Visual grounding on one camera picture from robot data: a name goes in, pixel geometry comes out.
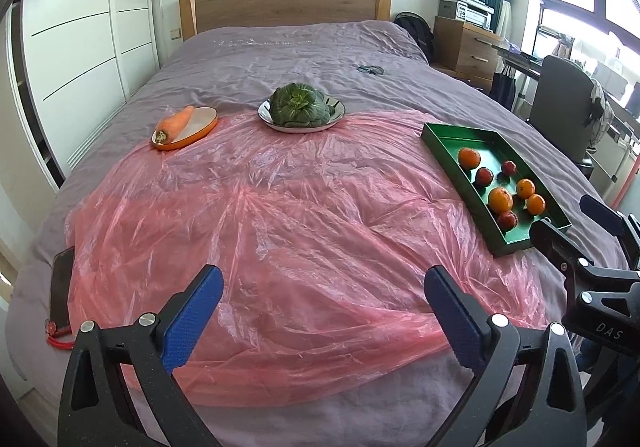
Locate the large orange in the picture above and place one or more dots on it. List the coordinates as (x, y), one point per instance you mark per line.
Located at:
(500, 200)

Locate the white wardrobe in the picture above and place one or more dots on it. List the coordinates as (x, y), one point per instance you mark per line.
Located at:
(78, 63)

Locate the dark blue bag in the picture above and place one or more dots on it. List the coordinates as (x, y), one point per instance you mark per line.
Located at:
(503, 87)

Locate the desk with clutter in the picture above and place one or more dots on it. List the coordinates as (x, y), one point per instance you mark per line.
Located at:
(615, 117)

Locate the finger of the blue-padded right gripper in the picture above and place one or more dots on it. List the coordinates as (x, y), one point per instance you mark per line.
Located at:
(526, 388)

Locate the orange carrot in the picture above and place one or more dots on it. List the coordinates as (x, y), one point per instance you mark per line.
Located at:
(170, 128)

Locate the rough orange mandarin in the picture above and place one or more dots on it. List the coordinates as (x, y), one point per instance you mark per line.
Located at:
(469, 159)

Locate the green leafy cabbage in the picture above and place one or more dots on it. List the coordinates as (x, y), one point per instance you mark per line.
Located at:
(299, 105)

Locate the dark glasses on bed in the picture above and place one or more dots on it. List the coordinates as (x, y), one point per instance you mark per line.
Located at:
(374, 70)

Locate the black phone red case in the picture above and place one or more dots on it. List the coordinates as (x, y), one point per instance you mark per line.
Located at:
(62, 268)

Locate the wooden headboard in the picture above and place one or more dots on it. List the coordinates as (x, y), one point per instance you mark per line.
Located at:
(198, 16)

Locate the small orange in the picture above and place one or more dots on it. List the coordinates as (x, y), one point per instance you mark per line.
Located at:
(535, 204)
(525, 188)

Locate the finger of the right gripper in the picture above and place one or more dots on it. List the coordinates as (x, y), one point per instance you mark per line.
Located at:
(575, 261)
(625, 228)

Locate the red apple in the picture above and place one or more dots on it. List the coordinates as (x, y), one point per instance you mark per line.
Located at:
(507, 221)
(483, 177)
(509, 168)

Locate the pink plastic sheet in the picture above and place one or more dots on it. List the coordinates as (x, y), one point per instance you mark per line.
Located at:
(323, 240)

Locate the purple bed duvet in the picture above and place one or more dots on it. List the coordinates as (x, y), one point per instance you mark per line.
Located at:
(234, 70)

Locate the white metal plate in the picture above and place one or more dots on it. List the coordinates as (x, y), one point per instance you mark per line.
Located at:
(340, 112)

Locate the black backpack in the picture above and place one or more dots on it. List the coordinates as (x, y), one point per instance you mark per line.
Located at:
(419, 30)

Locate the grey office chair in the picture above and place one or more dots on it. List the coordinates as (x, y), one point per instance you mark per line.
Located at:
(564, 112)

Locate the orange white oval dish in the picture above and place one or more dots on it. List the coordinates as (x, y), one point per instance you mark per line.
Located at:
(203, 121)

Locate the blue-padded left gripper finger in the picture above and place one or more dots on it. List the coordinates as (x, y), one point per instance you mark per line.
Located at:
(96, 408)

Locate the green rectangular tray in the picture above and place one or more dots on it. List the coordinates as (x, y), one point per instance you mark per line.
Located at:
(445, 141)

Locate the wooden nightstand drawers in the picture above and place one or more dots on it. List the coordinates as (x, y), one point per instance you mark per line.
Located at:
(466, 52)

